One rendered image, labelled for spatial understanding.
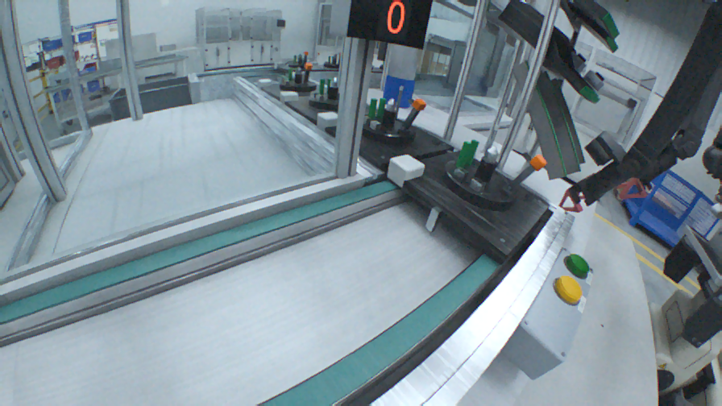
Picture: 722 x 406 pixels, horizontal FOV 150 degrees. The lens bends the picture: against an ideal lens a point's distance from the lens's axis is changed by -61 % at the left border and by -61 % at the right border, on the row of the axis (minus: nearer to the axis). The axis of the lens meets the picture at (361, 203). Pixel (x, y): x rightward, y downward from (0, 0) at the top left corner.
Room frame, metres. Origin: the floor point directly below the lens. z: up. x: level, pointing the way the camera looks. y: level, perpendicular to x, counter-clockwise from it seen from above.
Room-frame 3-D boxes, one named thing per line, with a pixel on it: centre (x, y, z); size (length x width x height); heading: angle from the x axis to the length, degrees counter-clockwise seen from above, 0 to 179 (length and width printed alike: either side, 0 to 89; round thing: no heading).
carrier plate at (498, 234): (0.38, -0.20, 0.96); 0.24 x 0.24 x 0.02; 43
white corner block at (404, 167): (0.39, -0.07, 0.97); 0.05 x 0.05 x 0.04; 43
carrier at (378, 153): (0.57, -0.03, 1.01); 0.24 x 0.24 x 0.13; 43
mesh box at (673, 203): (2.20, -4.71, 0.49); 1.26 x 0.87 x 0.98; 55
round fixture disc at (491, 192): (0.38, -0.20, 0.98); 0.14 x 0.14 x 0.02
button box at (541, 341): (0.17, -0.29, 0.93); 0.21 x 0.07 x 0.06; 133
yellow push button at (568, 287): (0.17, -0.29, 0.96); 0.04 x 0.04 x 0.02
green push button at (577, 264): (0.22, -0.34, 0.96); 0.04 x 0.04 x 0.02
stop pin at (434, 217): (0.30, -0.11, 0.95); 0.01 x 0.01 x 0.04; 43
